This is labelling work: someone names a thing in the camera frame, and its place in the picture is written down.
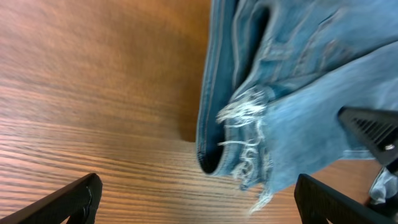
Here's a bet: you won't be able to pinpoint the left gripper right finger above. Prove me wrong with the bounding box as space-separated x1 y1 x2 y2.
294 174 395 224

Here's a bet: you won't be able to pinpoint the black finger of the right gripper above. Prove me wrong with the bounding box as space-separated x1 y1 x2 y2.
338 106 397 167

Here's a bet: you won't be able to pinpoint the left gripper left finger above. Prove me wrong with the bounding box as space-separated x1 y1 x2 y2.
1 173 103 224

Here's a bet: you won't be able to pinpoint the light blue denim jeans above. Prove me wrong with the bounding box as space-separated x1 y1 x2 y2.
196 0 397 212

